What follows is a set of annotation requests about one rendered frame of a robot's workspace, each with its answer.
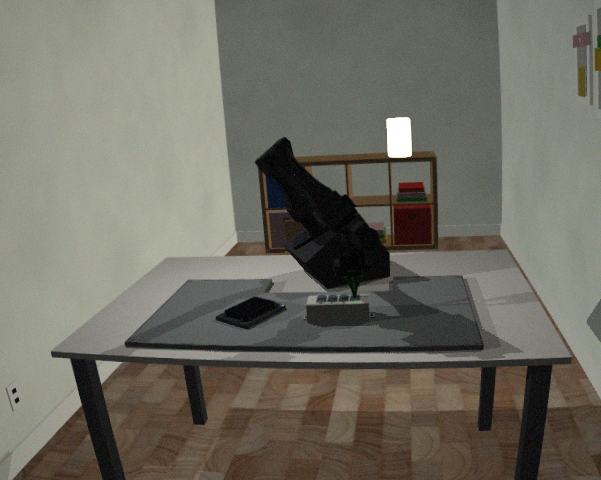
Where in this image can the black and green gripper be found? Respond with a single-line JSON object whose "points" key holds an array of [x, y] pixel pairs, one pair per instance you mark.
{"points": [[339, 272]]}

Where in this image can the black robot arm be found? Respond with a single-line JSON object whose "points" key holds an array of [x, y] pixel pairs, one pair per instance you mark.
{"points": [[317, 207]]}

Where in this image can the white button panel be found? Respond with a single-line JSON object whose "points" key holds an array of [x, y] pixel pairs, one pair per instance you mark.
{"points": [[338, 309]]}

